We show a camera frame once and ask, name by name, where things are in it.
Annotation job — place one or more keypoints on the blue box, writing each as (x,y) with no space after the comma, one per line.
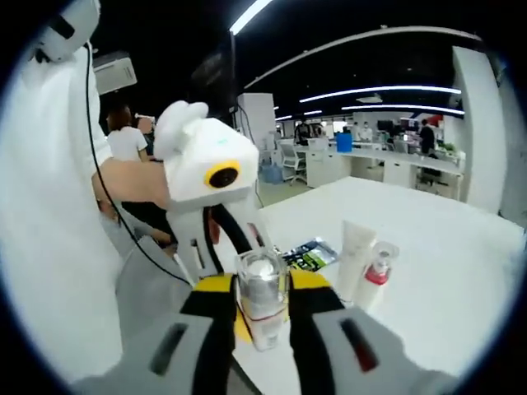
(344,142)

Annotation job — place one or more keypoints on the red collar skincare pump bottle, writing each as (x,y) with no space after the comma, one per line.
(376,288)

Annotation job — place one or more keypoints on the large white skincare tube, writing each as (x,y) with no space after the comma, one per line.
(354,255)

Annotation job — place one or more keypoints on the white clear cap skincare bottle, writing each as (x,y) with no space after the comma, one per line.
(263,304)

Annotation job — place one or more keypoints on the ceiling light strip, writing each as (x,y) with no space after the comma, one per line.
(251,15)
(403,106)
(383,88)

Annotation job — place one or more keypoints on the long white office counter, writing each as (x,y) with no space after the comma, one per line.
(329,164)

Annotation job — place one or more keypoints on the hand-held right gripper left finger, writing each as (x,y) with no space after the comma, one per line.
(206,341)

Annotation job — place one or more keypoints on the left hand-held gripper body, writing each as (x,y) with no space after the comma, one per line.
(193,164)

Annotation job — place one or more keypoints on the dark green skincare sachet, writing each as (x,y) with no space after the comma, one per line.
(313,255)

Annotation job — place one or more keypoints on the white ceiling unit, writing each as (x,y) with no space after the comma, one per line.
(115,74)

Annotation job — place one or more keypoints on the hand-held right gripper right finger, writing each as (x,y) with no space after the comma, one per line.
(317,337)

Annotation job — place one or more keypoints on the white chest-worn device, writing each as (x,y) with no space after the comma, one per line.
(70,29)

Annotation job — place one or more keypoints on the large monitor screen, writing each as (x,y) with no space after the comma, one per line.
(214,82)

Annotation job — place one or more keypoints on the water jugs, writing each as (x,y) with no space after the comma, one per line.
(270,173)

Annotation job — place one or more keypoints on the white office chair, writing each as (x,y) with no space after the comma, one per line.
(294,160)

